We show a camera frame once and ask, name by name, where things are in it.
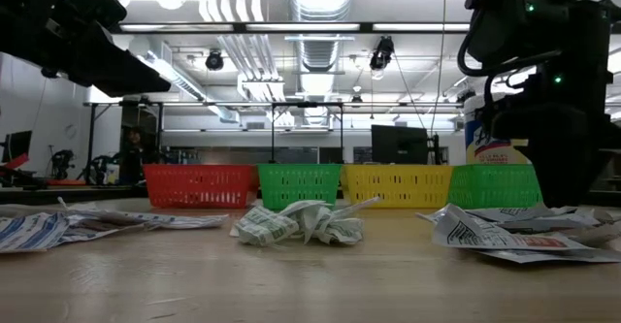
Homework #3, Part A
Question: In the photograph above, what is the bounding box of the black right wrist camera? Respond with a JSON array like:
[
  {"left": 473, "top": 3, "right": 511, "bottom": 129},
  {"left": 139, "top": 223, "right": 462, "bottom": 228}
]
[{"left": 488, "top": 103, "right": 535, "bottom": 141}]

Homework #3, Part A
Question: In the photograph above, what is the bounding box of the silver ventilation duct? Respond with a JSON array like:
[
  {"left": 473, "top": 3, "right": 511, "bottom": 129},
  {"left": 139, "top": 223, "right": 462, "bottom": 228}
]
[{"left": 285, "top": 0, "right": 358, "bottom": 128}]

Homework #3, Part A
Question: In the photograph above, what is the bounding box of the black table edge rail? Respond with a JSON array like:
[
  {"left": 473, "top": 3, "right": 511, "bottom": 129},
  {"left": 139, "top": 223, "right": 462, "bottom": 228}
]
[{"left": 0, "top": 185, "right": 621, "bottom": 207}]

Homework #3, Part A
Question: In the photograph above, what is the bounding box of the thin hanging cable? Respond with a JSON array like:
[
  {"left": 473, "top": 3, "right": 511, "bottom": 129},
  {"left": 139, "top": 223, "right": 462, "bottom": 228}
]
[{"left": 429, "top": 0, "right": 448, "bottom": 138}]

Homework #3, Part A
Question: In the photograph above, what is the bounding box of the black overhead frame beam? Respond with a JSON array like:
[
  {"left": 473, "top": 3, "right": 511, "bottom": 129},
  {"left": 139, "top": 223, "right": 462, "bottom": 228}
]
[{"left": 109, "top": 20, "right": 472, "bottom": 35}]

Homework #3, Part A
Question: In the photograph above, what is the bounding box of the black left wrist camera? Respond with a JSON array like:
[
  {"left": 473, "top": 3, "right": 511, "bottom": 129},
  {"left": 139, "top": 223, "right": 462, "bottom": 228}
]
[{"left": 62, "top": 0, "right": 129, "bottom": 29}]

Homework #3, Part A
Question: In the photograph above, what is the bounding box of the Lysol wipes canister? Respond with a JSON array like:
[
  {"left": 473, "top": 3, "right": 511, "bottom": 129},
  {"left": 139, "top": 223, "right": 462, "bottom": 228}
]
[{"left": 463, "top": 92, "right": 533, "bottom": 166}]

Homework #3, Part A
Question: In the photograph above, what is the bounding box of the red flat object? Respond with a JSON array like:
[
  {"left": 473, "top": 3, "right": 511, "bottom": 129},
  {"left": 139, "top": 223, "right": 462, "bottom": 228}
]
[{"left": 0, "top": 152, "right": 30, "bottom": 171}]

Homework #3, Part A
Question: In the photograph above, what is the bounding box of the red plastic basket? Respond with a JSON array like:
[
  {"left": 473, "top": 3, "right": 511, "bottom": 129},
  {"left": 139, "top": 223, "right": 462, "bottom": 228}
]
[{"left": 142, "top": 163, "right": 259, "bottom": 210}]

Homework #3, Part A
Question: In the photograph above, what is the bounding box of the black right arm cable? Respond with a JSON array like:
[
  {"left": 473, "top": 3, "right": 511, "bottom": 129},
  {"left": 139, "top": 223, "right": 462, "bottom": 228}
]
[{"left": 456, "top": 31, "right": 567, "bottom": 78}]

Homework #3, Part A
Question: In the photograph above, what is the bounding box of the black background workstation frame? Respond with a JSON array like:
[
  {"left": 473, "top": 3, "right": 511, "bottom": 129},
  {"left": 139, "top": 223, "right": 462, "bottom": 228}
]
[{"left": 82, "top": 99, "right": 466, "bottom": 186}]

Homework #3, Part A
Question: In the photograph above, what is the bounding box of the black computer monitor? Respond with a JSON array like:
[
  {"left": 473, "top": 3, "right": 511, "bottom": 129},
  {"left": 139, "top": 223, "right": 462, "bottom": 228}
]
[
  {"left": 0, "top": 129, "right": 34, "bottom": 165},
  {"left": 370, "top": 123, "right": 430, "bottom": 166}
]

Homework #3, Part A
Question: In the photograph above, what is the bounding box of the green plastic basket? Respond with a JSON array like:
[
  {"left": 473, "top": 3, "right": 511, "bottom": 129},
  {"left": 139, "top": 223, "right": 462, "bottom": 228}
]
[
  {"left": 446, "top": 163, "right": 544, "bottom": 210},
  {"left": 256, "top": 163, "right": 343, "bottom": 212}
]

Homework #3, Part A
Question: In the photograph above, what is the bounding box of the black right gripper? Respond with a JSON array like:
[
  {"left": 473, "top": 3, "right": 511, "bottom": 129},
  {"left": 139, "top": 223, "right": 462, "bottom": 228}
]
[{"left": 528, "top": 100, "right": 621, "bottom": 209}]

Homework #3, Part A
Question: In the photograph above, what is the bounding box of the person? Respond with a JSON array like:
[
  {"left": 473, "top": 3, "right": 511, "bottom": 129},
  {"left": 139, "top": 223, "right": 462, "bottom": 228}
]
[{"left": 117, "top": 125, "right": 149, "bottom": 186}]

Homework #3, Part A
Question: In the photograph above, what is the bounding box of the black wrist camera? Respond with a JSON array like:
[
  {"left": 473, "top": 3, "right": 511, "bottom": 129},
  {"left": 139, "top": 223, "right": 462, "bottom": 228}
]
[
  {"left": 62, "top": 0, "right": 129, "bottom": 29},
  {"left": 488, "top": 103, "right": 535, "bottom": 141}
]

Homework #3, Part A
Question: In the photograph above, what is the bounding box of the yellow plastic basket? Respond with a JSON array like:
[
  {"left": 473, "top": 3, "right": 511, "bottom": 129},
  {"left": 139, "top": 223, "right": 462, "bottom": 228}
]
[{"left": 340, "top": 163, "right": 455, "bottom": 210}]

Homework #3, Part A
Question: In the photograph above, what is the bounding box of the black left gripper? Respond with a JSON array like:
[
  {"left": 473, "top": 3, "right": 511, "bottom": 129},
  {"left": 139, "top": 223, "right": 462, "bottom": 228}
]
[{"left": 18, "top": 7, "right": 172, "bottom": 98}]

